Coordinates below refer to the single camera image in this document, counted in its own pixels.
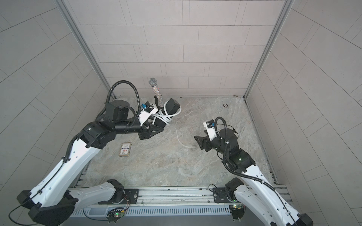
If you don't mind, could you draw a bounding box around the glitter microphone on stand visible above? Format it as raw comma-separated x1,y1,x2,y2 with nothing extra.
149,78,165,109

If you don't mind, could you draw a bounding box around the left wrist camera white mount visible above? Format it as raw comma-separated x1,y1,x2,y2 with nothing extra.
138,101,158,126

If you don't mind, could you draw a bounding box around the left circuit board with wires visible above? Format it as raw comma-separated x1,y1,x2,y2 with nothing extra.
106,207,126,223

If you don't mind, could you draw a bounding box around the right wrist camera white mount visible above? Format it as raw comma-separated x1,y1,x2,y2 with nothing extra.
203,120,217,141

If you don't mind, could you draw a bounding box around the black power strip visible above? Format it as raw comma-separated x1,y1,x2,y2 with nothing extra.
152,98,181,128

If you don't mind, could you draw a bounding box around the right circuit board with wires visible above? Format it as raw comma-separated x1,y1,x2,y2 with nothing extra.
229,204,246,221

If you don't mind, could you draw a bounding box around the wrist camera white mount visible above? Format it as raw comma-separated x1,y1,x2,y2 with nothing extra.
138,101,158,126
203,120,217,141

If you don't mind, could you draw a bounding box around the circuit board with wires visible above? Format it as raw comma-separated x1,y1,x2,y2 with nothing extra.
229,204,246,221
106,207,126,223

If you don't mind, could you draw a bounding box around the white vent grille strip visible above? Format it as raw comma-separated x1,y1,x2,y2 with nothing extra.
71,205,231,218

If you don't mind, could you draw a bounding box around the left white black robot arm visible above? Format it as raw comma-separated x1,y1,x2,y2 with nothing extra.
17,91,165,226

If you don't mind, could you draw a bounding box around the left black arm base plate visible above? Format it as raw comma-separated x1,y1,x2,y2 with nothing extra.
98,189,139,205

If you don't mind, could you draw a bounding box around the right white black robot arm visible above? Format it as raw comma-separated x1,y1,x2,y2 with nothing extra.
194,117,314,226

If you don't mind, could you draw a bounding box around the small white red card box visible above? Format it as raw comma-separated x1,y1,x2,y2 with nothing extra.
119,142,132,157

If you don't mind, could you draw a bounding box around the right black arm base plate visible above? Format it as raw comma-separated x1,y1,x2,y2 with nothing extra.
208,187,241,204

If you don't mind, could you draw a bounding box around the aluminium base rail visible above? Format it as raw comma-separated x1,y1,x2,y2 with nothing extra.
69,181,292,210

